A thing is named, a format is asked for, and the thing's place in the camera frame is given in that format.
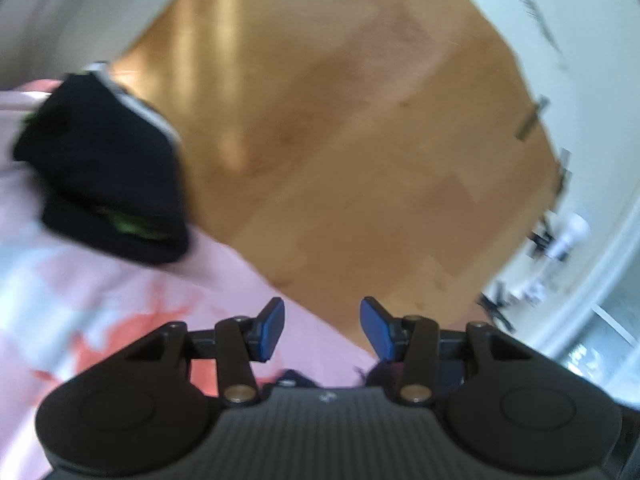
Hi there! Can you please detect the folded dark navy garment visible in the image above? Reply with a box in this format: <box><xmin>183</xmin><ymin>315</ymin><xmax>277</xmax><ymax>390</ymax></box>
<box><xmin>12</xmin><ymin>61</ymin><xmax>192</xmax><ymax>267</ymax></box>

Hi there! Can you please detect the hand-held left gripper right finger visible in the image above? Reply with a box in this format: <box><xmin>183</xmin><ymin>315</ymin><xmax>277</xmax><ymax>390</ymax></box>
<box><xmin>359</xmin><ymin>296</ymin><xmax>532</xmax><ymax>407</ymax></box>

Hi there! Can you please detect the white bulb-shaped object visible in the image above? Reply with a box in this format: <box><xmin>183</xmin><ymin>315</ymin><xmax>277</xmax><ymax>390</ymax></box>
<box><xmin>547</xmin><ymin>211</ymin><xmax>592</xmax><ymax>262</ymax></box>

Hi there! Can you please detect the pink printed blanket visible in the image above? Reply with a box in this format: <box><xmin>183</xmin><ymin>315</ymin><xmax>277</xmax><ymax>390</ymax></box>
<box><xmin>0</xmin><ymin>77</ymin><xmax>383</xmax><ymax>480</ymax></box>

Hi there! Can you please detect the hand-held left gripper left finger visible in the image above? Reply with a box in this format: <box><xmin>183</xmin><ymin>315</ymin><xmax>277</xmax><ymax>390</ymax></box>
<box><xmin>124</xmin><ymin>297</ymin><xmax>287</xmax><ymax>407</ymax></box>

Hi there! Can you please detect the navy red patterned sock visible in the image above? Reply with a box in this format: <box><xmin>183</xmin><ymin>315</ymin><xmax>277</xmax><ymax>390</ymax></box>
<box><xmin>261</xmin><ymin>362</ymin><xmax>403</xmax><ymax>397</ymax></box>

